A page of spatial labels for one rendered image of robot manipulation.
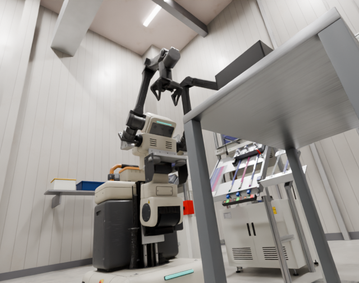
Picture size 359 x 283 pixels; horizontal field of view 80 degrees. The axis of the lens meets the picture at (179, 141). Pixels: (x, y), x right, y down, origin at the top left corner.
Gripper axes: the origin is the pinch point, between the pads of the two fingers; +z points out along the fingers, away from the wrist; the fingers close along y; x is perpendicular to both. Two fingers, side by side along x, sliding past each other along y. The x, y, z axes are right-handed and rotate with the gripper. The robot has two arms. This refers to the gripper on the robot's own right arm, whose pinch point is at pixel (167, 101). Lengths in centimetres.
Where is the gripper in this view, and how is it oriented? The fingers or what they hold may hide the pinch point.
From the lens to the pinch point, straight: 94.0
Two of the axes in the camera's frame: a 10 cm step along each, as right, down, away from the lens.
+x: -6.0, 3.2, 7.3
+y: 7.9, 1.5, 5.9
